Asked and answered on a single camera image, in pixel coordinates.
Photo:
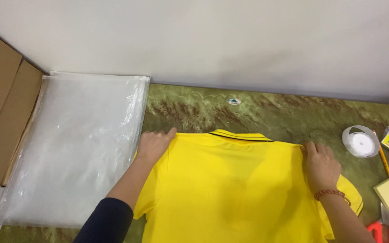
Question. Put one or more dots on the person's left hand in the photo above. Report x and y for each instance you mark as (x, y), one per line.
(153, 145)

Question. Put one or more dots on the person's right hand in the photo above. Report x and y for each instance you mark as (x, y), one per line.
(322, 168)

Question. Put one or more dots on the person's right fingers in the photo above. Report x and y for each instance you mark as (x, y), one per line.
(316, 149)

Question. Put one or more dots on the yellow polo shirt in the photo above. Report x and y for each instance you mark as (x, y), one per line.
(228, 189)

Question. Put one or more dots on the white ribbon roll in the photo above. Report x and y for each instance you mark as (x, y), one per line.
(361, 143)

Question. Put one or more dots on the green marbled table cover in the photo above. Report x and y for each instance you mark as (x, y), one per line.
(275, 116)

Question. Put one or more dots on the yellow pencil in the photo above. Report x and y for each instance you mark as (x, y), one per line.
(384, 160)

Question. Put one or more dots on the small round sticker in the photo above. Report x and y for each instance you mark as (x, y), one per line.
(234, 101)

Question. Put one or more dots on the stack of clear plastic bags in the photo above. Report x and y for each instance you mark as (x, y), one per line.
(76, 145)

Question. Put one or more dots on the flat brown cardboard boxes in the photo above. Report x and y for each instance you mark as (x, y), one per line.
(2, 111)

